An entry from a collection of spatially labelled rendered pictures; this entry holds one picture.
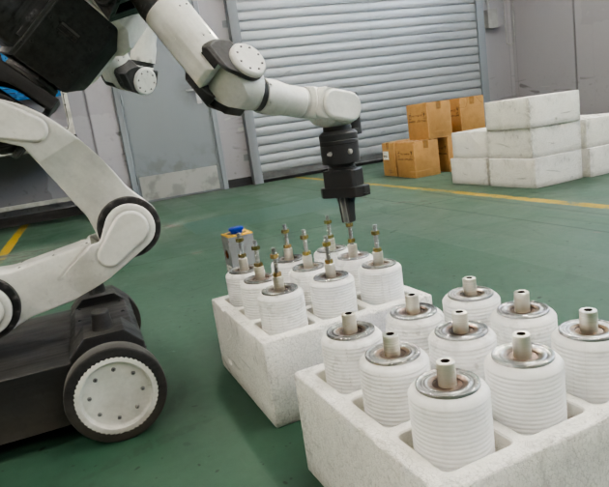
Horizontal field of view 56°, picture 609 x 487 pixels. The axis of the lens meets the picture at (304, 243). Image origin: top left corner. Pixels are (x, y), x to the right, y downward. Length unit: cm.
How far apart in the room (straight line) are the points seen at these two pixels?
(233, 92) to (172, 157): 512
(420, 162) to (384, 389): 422
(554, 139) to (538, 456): 321
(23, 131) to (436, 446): 103
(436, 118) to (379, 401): 433
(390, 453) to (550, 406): 20
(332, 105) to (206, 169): 512
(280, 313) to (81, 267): 49
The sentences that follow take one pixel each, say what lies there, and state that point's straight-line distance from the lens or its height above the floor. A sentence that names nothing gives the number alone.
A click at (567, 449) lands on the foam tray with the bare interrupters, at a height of 16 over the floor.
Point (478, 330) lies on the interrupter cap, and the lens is 87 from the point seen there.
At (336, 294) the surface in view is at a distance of 119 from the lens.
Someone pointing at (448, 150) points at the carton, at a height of 18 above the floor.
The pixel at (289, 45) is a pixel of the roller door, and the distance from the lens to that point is 665.
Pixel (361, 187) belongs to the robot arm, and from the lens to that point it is 131.
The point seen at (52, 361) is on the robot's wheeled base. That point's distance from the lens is 133.
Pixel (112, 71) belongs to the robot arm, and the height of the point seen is 78.
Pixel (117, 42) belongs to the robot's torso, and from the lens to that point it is 139.
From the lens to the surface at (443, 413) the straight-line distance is 69.
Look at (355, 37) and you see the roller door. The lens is 697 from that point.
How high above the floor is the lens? 57
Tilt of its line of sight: 12 degrees down
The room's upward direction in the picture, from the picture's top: 8 degrees counter-clockwise
